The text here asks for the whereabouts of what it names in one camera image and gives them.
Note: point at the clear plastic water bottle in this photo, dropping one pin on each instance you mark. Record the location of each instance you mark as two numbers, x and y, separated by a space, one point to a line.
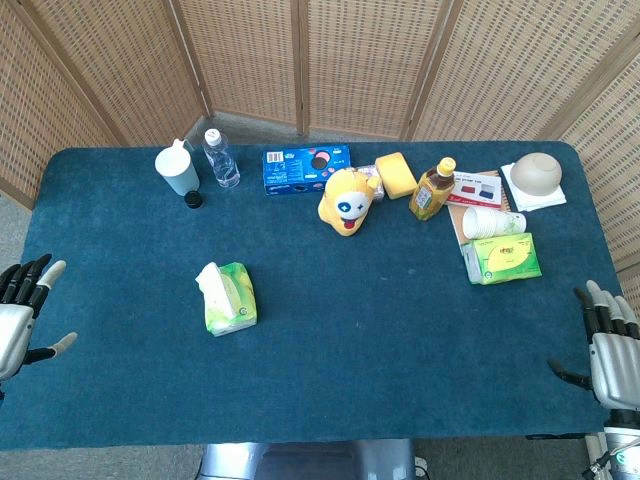
220 159

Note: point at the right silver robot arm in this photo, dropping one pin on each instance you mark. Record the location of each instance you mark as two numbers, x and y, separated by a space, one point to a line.
622 445

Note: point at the blue table cloth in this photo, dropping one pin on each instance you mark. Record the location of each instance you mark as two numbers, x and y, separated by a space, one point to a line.
320 320

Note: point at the blue cookie box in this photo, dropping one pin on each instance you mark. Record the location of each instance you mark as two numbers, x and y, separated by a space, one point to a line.
305 170

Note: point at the yellow sponge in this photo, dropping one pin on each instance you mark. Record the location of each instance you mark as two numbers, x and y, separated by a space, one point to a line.
396 175

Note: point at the white napkin stack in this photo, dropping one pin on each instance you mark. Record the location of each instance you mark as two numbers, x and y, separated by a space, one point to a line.
537 197

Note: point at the brown notebook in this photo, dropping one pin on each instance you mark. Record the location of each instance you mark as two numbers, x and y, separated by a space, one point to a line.
462 220

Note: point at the yellow plush toy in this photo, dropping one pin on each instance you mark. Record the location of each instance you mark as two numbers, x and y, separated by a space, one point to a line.
347 202

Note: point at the grey cup with spout lid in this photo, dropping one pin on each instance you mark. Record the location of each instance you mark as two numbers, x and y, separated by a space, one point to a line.
176 169

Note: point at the woven rattan folding screen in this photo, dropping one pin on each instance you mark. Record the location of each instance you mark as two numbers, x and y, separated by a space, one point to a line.
320 65

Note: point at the white red printed card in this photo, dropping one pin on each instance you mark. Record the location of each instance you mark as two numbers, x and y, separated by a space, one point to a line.
475 189

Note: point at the small purple snack packet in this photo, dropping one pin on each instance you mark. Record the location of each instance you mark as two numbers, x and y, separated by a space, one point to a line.
374 176

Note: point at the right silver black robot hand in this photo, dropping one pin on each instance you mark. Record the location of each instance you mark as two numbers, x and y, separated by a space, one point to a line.
617 360

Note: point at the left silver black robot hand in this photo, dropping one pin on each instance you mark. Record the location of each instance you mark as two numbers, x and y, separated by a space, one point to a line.
12 320

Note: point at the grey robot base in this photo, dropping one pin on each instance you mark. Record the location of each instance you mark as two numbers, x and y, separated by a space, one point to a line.
307 460

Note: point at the green tissue pack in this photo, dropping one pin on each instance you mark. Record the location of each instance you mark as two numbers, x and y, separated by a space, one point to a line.
235 302

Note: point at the green tissue box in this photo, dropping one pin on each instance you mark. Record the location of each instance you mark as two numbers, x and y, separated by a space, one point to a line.
502 259

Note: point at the yellow tea bottle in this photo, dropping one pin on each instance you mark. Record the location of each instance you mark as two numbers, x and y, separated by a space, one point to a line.
431 192

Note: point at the beige upturned bowl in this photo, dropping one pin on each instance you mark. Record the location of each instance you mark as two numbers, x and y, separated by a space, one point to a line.
536 173

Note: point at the white paper cup stack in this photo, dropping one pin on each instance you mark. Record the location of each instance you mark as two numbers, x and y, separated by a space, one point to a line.
492 223

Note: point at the black bottle cap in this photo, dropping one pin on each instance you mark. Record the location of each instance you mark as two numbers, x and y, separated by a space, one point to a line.
193 199

